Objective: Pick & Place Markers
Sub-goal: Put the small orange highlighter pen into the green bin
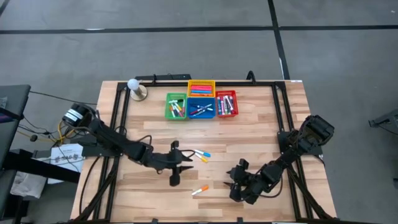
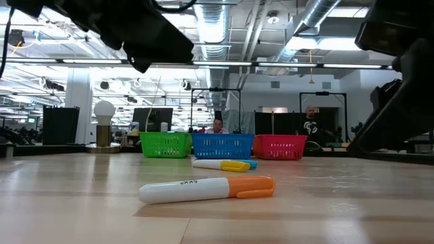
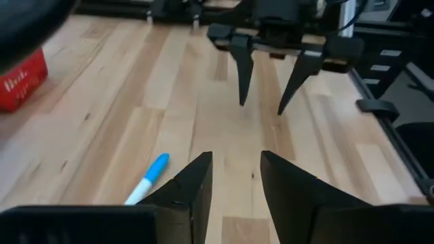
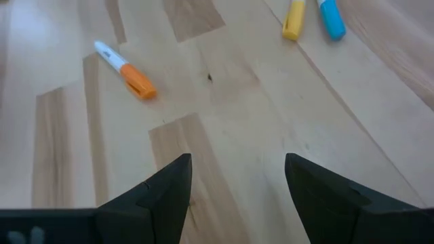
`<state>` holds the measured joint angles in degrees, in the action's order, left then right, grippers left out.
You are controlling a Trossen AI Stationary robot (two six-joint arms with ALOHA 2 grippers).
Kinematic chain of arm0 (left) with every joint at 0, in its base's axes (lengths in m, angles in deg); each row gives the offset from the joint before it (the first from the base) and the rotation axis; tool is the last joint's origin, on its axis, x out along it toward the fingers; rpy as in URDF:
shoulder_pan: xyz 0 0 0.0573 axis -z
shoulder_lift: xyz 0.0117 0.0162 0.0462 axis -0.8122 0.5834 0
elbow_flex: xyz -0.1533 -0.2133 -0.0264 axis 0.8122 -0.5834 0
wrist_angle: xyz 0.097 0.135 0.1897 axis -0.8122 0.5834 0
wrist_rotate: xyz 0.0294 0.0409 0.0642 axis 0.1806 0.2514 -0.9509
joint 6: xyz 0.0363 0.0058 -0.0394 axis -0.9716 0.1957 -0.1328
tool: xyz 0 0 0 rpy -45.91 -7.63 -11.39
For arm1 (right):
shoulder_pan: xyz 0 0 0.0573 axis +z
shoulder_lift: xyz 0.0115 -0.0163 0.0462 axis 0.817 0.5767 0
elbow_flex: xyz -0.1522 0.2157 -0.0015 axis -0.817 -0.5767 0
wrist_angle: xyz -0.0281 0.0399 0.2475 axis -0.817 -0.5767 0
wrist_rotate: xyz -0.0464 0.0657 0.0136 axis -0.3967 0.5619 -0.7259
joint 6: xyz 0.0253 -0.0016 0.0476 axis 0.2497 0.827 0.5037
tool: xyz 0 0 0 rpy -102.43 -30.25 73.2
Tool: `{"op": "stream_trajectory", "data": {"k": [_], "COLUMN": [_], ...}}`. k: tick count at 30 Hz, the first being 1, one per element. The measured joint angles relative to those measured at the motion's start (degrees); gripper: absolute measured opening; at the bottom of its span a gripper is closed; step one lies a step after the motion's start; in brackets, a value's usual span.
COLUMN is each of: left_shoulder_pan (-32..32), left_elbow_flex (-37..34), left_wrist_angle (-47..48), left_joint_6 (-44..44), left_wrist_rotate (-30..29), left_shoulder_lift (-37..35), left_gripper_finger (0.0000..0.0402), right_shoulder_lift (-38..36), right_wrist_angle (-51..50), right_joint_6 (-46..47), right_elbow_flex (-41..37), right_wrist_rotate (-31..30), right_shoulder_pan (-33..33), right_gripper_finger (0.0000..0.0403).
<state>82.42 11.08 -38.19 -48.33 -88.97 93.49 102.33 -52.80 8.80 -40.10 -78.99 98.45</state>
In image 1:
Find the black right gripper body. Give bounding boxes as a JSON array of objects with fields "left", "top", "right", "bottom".
[{"left": 231, "top": 164, "right": 268, "bottom": 205}]

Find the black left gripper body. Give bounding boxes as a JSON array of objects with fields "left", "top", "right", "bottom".
[{"left": 143, "top": 148, "right": 185, "bottom": 171}]

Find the thin blue Expo marker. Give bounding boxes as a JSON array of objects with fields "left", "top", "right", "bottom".
[{"left": 190, "top": 103, "right": 214, "bottom": 111}]

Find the green plastic basket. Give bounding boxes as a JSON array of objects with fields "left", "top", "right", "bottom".
[{"left": 164, "top": 92, "right": 188, "bottom": 121}]

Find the blue plastic basket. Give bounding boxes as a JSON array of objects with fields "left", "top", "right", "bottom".
[{"left": 186, "top": 96, "right": 217, "bottom": 120}]

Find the yellow plastic basket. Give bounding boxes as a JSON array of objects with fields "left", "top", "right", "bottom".
[{"left": 187, "top": 78, "right": 217, "bottom": 98}]

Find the white globe lamp brass base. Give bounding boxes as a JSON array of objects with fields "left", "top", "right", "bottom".
[{"left": 127, "top": 78, "right": 149, "bottom": 102}]

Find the black power strip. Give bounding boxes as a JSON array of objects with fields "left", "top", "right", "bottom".
[{"left": 134, "top": 73, "right": 192, "bottom": 83}]

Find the red plastic basket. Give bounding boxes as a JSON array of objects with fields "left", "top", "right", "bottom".
[{"left": 215, "top": 90, "right": 239, "bottom": 119}]

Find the white printed paper sheet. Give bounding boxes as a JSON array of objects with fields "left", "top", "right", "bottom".
[{"left": 50, "top": 143, "right": 85, "bottom": 185}]

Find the black bench beam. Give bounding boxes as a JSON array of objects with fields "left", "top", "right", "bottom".
[{"left": 2, "top": 148, "right": 81, "bottom": 184}]

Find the white plastic bag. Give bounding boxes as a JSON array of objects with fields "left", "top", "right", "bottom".
[{"left": 9, "top": 170, "right": 48, "bottom": 200}]

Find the grey equipment stand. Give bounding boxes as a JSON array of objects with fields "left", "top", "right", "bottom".
[{"left": 368, "top": 108, "right": 398, "bottom": 188}]

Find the grey side desk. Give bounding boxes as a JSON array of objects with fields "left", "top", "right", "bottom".
[{"left": 0, "top": 84, "right": 32, "bottom": 224}]

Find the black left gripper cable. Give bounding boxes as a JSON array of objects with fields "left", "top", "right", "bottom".
[{"left": 135, "top": 134, "right": 197, "bottom": 158}]

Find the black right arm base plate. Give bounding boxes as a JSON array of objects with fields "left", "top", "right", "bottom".
[{"left": 277, "top": 130, "right": 324, "bottom": 157}]

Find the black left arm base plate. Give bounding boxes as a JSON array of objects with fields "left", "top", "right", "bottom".
[{"left": 81, "top": 136, "right": 125, "bottom": 157}]

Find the black aluminium table frame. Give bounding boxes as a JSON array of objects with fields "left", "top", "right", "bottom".
[{"left": 70, "top": 70, "right": 338, "bottom": 224}]

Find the yellow cable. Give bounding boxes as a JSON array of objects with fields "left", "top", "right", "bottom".
[{"left": 57, "top": 120, "right": 75, "bottom": 144}]

